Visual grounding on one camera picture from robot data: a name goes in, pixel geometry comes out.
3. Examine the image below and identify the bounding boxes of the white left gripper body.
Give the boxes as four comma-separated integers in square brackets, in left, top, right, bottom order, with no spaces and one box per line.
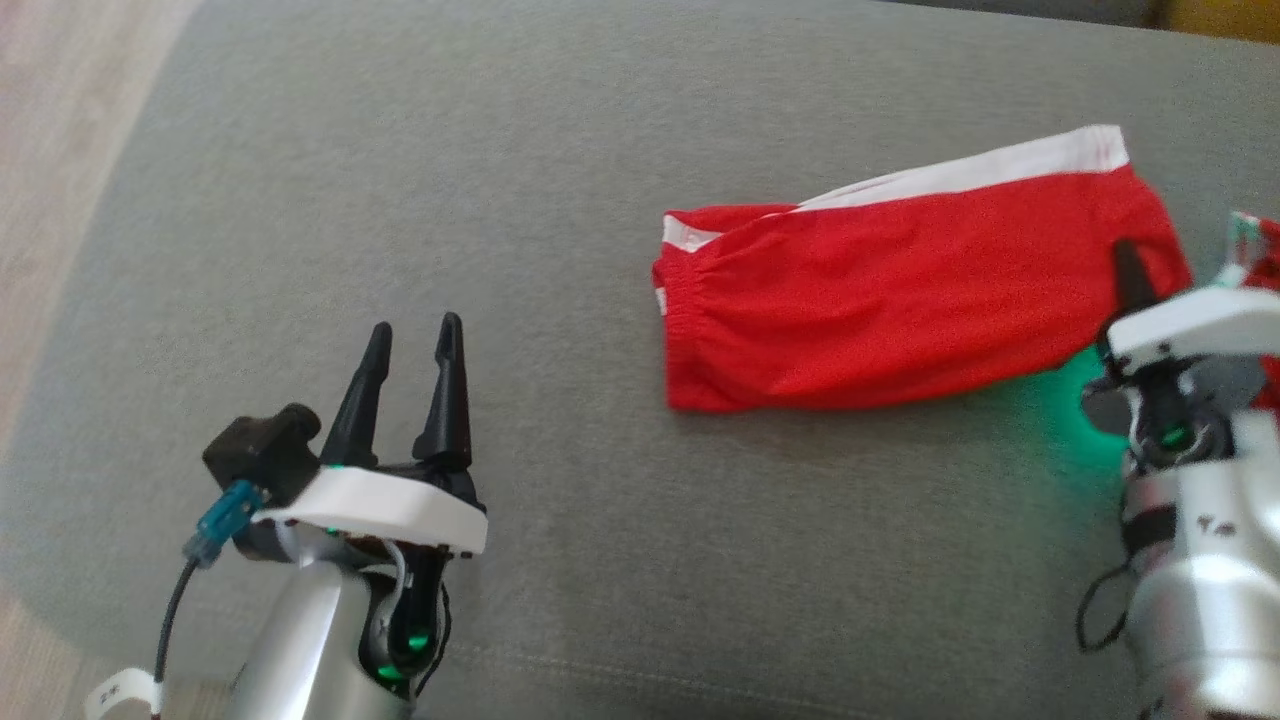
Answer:
[248,455,490,693]

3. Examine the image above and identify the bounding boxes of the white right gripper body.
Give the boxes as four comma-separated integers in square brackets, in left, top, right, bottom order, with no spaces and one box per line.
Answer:
[1080,286,1280,473]

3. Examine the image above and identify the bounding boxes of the grey sofa seat cushion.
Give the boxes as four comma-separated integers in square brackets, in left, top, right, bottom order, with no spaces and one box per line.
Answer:
[0,0,1280,720]

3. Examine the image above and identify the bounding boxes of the red white basketball jersey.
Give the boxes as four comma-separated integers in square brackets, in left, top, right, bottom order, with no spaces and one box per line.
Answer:
[1225,210,1280,413]

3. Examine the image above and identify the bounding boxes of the grey sofa back cushion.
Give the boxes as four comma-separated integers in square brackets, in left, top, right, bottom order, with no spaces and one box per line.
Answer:
[880,0,1171,29]

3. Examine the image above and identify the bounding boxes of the white cable tag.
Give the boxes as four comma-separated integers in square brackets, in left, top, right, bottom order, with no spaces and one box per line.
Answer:
[84,667,163,720]

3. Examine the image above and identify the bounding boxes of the red shorts white stripe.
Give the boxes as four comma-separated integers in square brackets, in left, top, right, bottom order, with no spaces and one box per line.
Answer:
[651,124,1197,414]

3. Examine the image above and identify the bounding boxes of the yellow sofa cushion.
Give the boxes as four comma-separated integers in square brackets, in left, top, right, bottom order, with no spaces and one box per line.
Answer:
[1160,0,1280,44]

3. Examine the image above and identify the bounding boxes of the black cable blue plug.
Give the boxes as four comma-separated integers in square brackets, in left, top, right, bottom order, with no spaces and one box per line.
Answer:
[154,478,265,693]
[1074,558,1138,657]

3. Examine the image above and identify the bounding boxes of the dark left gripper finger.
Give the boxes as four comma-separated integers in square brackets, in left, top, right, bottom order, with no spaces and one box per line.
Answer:
[319,321,394,471]
[412,312,474,474]

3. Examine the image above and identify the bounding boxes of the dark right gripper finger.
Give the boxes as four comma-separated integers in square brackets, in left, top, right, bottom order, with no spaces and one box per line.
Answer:
[1111,237,1161,323]

